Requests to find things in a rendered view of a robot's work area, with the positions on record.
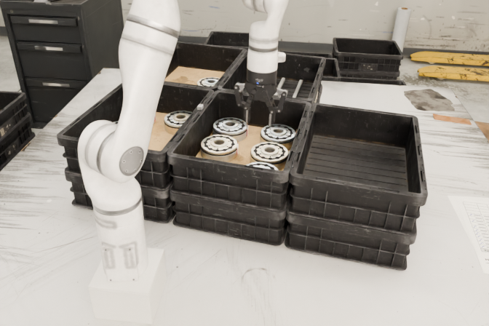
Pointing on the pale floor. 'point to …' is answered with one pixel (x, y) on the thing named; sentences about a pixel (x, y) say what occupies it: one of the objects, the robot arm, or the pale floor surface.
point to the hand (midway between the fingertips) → (259, 118)
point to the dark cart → (62, 41)
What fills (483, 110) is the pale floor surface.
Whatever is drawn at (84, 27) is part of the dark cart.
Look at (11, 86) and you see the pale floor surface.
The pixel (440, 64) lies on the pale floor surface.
